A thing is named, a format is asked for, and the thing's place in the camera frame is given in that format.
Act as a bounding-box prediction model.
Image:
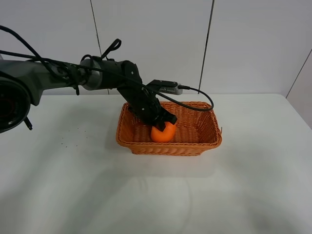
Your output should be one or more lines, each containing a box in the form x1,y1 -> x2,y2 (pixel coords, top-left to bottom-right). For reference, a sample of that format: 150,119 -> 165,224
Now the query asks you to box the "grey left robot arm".
0,58 -> 177,133

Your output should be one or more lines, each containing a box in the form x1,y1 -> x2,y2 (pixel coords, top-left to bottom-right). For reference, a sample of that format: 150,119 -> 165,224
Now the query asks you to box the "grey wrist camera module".
147,79 -> 183,95

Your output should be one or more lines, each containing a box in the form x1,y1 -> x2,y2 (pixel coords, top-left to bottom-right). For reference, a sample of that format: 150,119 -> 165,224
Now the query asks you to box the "black camera cable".
0,25 -> 215,112

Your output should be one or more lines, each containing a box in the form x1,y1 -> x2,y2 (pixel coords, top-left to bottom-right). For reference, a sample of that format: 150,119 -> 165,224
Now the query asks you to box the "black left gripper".
117,82 -> 177,132

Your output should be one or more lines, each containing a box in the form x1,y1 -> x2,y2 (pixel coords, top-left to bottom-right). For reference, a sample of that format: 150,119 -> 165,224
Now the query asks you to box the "orange fruit with stem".
151,122 -> 176,143

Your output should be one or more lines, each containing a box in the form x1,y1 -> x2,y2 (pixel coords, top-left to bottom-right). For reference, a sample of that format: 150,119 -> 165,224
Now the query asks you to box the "orange woven wicker basket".
116,101 -> 222,156

